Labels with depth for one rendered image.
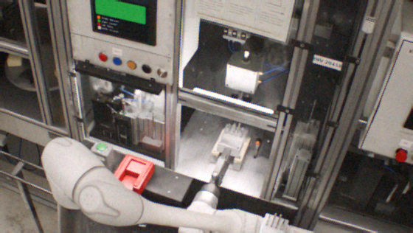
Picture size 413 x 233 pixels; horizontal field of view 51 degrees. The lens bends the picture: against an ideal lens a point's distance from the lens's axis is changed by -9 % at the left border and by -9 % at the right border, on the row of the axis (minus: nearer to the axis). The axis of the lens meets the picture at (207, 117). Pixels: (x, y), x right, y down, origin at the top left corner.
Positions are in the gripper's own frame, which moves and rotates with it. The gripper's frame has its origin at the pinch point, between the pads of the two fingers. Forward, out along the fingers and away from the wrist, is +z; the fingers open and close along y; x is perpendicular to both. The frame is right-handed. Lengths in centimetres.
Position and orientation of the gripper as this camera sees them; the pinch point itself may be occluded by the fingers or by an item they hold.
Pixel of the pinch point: (225, 161)
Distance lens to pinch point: 190.1
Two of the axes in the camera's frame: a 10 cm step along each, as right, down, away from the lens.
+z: 3.4, -6.3, 7.0
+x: -9.4, -2.8, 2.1
